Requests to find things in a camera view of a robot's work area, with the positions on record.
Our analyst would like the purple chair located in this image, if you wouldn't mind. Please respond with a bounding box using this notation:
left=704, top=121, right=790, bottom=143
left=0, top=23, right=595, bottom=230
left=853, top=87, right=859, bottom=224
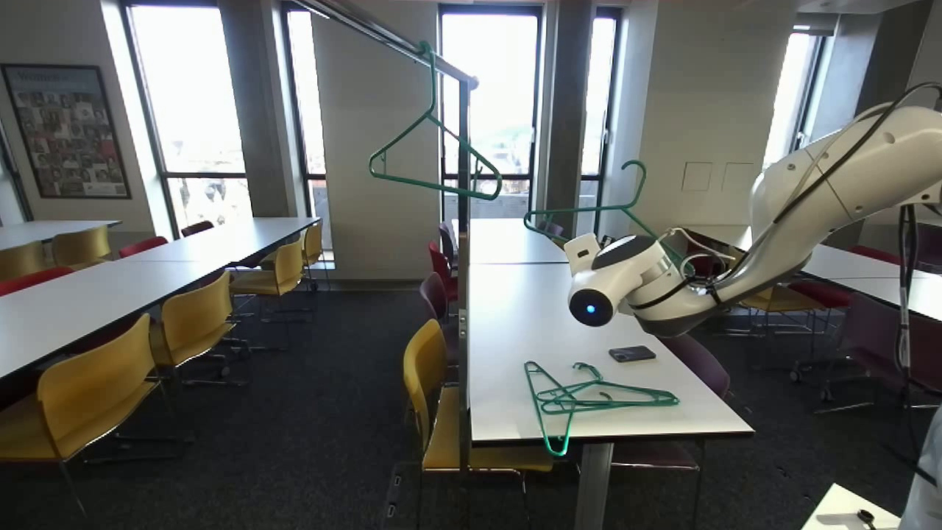
left=849, top=292, right=924, bottom=392
left=417, top=270, right=454, bottom=320
left=663, top=333, right=732, bottom=400

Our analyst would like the red chair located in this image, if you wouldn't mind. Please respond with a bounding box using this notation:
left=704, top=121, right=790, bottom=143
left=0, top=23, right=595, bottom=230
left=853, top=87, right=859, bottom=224
left=428, top=242, right=463, bottom=310
left=0, top=263, right=76, bottom=298
left=116, top=232, right=170, bottom=263

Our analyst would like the tall window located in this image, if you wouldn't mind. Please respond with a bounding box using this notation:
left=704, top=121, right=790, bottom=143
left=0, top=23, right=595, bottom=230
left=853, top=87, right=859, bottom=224
left=576, top=5, right=625, bottom=263
left=760, top=23, right=834, bottom=171
left=279, top=4, right=332, bottom=246
left=435, top=4, right=545, bottom=224
left=120, top=0, right=252, bottom=239

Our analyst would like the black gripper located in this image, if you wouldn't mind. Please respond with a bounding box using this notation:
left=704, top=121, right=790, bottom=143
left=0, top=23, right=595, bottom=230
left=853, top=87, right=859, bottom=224
left=598, top=232, right=660, bottom=263

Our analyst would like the framed wall poster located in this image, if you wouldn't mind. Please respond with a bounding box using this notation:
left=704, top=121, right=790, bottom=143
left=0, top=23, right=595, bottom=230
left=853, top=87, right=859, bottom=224
left=0, top=61, right=135, bottom=202

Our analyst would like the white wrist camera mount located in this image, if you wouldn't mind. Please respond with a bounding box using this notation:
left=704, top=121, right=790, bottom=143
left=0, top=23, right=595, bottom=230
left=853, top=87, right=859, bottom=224
left=562, top=232, right=604, bottom=280

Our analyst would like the metal clothes rail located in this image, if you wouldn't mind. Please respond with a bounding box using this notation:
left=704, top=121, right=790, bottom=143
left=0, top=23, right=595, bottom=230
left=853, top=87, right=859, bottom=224
left=291, top=0, right=484, bottom=473

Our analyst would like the white robot stand top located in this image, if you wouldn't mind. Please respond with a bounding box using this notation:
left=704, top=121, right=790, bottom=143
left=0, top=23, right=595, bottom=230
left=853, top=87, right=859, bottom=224
left=797, top=481, right=903, bottom=530

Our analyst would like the black smartphone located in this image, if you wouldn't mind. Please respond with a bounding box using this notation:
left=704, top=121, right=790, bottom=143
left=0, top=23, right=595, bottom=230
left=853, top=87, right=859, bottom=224
left=607, top=341, right=660, bottom=366

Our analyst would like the yellow chair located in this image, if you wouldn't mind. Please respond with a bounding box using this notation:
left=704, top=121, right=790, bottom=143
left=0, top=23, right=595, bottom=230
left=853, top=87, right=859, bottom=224
left=0, top=310, right=160, bottom=494
left=301, top=220, right=326, bottom=269
left=48, top=226, right=116, bottom=270
left=740, top=282, right=796, bottom=314
left=0, top=243, right=52, bottom=285
left=397, top=314, right=556, bottom=494
left=149, top=270, right=238, bottom=379
left=230, top=235, right=307, bottom=301

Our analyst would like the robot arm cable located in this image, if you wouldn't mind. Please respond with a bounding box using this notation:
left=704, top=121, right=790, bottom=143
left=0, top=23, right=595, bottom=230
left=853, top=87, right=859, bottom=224
left=673, top=82, right=942, bottom=394

